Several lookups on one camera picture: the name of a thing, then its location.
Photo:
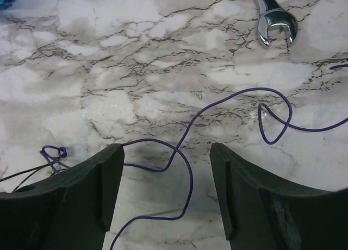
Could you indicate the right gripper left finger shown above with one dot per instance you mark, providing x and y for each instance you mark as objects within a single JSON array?
[{"x": 71, "y": 210}]

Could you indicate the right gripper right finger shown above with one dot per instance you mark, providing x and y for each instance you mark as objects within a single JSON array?
[{"x": 261, "y": 210}]

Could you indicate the small silver wrench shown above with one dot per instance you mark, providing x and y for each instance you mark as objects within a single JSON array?
[{"x": 273, "y": 16}]

